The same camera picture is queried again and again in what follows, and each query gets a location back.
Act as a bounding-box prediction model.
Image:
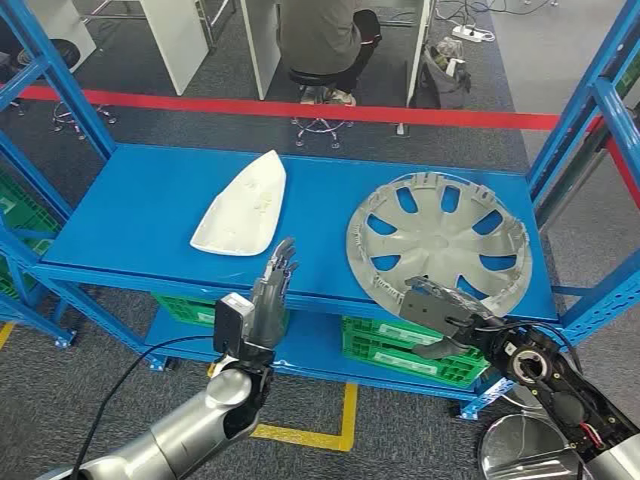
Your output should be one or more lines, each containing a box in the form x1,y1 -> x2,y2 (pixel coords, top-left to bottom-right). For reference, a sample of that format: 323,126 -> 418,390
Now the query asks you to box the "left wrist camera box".
213,293 -> 256,362

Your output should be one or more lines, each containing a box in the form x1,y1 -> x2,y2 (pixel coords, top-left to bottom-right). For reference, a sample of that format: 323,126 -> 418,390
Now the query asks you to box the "black round stool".
288,66 -> 357,150

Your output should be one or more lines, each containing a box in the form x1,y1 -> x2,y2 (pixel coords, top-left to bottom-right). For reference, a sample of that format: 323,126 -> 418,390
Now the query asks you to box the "white power strip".
451,24 -> 496,44

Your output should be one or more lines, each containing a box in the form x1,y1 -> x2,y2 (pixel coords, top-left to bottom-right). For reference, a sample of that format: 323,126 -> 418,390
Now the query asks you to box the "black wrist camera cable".
69,334 -> 216,480

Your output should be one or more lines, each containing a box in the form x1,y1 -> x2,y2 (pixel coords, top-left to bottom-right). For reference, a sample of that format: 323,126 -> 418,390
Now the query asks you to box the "blue steel shelf rack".
0,0 -> 640,422
0,129 -> 76,349

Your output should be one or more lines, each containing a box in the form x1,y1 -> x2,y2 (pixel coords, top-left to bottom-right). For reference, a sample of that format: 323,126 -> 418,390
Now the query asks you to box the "polished metal round cover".
477,384 -> 593,480

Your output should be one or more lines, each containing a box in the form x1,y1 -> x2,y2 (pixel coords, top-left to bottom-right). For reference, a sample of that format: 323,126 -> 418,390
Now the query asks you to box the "white desk panel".
239,0 -> 282,102
139,0 -> 210,97
405,0 -> 436,107

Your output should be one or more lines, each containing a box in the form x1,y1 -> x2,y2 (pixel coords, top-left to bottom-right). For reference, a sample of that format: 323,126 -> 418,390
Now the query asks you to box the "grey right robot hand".
399,276 -> 505,363

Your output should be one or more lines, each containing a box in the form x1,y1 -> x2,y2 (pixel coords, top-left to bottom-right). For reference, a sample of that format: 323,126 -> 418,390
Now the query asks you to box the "red floor tape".
0,82 -> 640,212

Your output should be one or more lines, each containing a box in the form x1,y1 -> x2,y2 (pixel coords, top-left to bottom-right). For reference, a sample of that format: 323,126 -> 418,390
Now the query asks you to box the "person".
277,0 -> 383,107

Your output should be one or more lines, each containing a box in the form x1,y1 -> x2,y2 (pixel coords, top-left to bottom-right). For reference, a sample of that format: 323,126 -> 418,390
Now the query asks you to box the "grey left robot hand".
245,237 -> 300,351

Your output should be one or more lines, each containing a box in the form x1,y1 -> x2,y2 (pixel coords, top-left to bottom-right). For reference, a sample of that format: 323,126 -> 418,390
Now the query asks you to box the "grey bag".
416,38 -> 472,111

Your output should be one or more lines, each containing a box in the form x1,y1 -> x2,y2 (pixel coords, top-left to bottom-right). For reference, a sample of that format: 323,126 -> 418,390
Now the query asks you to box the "silver plastic wheel hubcap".
346,172 -> 534,319

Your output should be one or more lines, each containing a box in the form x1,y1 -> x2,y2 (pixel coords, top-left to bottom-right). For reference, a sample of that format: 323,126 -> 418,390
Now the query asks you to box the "white plastic mirror cover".
189,149 -> 288,258

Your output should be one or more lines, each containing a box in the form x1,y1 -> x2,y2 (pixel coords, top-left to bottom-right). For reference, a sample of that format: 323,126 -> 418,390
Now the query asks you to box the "yellow floor tape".
250,382 -> 359,454

